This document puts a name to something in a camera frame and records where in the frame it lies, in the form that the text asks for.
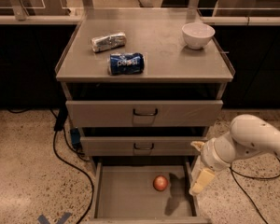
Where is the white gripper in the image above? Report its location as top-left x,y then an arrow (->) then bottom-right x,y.
189,138 -> 230,196

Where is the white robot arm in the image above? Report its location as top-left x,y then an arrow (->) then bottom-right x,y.
189,114 -> 280,196

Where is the grey open bottom drawer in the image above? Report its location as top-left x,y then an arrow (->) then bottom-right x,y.
90,160 -> 212,224

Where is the grey metal drawer cabinet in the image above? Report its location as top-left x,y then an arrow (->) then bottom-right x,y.
54,7 -> 236,173

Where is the grey middle drawer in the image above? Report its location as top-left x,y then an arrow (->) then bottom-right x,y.
80,136 -> 206,156

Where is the grey top drawer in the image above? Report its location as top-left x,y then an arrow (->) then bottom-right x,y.
66,100 -> 223,128

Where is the dark counter with glass partition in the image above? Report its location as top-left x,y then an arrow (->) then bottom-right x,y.
0,0 -> 280,109

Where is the white ceramic bowl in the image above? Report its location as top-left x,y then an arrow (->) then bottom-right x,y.
182,22 -> 216,49

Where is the blue pepsi can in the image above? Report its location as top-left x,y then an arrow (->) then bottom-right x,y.
109,53 -> 145,76

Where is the blue power adapter box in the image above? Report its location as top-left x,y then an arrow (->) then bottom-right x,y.
70,128 -> 81,148

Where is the black cable on right floor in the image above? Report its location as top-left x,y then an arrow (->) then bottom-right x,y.
229,156 -> 280,224

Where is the black cable on floor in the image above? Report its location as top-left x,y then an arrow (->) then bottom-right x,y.
6,107 -> 95,224
229,156 -> 280,224

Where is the black cable on left floor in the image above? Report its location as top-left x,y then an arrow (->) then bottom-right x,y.
6,107 -> 95,224

